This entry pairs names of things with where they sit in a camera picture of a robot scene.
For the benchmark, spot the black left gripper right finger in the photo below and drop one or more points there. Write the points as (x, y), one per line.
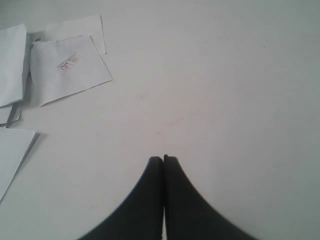
(188, 216)

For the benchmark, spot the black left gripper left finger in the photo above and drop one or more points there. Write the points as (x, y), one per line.
(140, 215)

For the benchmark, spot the white paper lower left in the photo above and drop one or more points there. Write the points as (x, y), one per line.
(15, 144)

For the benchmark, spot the small white paper piece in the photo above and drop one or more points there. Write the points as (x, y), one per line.
(10, 113)

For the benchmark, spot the white paper behind stamped sheet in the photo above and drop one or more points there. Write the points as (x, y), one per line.
(91, 26)

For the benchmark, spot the white paper far left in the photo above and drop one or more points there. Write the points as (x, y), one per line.
(12, 58)

